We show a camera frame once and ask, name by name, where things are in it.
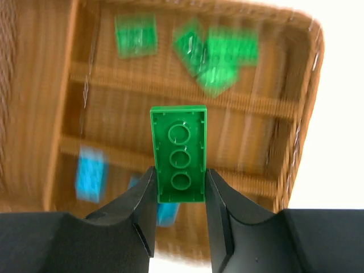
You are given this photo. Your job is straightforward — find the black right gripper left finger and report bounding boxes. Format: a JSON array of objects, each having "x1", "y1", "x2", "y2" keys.
[{"x1": 1, "y1": 167, "x2": 157, "y2": 272}]

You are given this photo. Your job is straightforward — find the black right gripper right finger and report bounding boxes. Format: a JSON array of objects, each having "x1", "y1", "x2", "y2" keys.
[{"x1": 205, "y1": 169, "x2": 363, "y2": 272}]

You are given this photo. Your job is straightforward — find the cyan patterned round lego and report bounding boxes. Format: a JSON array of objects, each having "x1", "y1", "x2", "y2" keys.
[{"x1": 131, "y1": 182, "x2": 179, "y2": 228}]

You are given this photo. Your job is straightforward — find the cyan long lego brick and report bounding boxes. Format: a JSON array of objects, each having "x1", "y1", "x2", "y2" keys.
[{"x1": 75, "y1": 146, "x2": 109, "y2": 204}]

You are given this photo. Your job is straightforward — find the green long lego brick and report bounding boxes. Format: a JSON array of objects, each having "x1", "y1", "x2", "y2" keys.
[{"x1": 150, "y1": 105, "x2": 208, "y2": 203}]

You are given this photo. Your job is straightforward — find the green lego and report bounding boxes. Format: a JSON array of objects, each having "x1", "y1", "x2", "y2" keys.
[{"x1": 196, "y1": 65, "x2": 238, "y2": 97}]

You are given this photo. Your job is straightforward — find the green lego plate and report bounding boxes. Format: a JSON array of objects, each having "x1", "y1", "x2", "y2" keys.
[{"x1": 206, "y1": 26, "x2": 259, "y2": 67}]

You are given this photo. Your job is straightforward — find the dark green lego block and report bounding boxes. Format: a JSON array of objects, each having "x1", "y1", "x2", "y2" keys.
[{"x1": 173, "y1": 18, "x2": 208, "y2": 77}]

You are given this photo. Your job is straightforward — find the green shiny lego brick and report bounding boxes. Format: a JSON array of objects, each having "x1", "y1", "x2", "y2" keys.
[{"x1": 114, "y1": 13, "x2": 158, "y2": 59}]

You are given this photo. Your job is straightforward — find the brown wicker divided basket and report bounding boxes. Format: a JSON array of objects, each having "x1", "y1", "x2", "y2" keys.
[{"x1": 0, "y1": 0, "x2": 325, "y2": 264}]

